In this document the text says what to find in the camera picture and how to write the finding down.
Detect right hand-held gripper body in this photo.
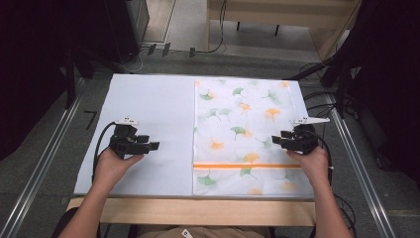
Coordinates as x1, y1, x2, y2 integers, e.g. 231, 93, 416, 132
289, 116, 331, 156

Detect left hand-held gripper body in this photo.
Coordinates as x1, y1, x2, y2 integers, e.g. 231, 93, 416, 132
108, 117, 146, 161

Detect white leaf-print pillowcase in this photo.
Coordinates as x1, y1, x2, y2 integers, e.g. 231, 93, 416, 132
192, 78, 315, 196

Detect person's left hand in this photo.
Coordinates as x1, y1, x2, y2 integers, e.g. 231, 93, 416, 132
93, 148, 146, 191

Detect person's right hand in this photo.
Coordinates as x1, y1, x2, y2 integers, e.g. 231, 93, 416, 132
286, 147, 332, 190

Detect white table cover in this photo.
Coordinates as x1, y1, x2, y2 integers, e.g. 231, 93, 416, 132
73, 72, 319, 200

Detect black metal stand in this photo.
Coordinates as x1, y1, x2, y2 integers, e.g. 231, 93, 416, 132
62, 46, 100, 110
286, 54, 353, 119

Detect wooden table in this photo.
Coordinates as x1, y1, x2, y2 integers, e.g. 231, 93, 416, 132
66, 196, 317, 228

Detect black curtain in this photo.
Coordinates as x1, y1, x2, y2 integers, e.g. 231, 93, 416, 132
0, 0, 75, 163
330, 0, 420, 186

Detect person's beige clothing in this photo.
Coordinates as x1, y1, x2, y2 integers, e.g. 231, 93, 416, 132
136, 225, 266, 238

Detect black cabinet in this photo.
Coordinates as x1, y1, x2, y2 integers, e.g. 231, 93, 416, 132
70, 0, 151, 64

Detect light wooden bench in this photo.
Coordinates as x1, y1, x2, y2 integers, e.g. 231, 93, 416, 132
206, 0, 362, 61

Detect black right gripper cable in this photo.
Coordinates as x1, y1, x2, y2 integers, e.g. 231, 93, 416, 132
305, 128, 335, 186

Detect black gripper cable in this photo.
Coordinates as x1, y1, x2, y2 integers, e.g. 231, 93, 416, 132
305, 128, 335, 186
91, 121, 117, 184

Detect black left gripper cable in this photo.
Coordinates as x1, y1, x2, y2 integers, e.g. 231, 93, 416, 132
91, 121, 117, 184

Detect black floor cables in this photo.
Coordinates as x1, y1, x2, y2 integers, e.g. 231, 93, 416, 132
298, 61, 340, 124

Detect metal floor rail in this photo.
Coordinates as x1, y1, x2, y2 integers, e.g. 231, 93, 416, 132
0, 78, 87, 238
325, 93, 397, 238

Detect white floor cable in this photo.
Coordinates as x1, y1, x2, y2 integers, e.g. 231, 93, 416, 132
118, 49, 147, 74

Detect black hanging cable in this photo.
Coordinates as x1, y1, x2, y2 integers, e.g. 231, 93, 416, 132
188, 0, 230, 58

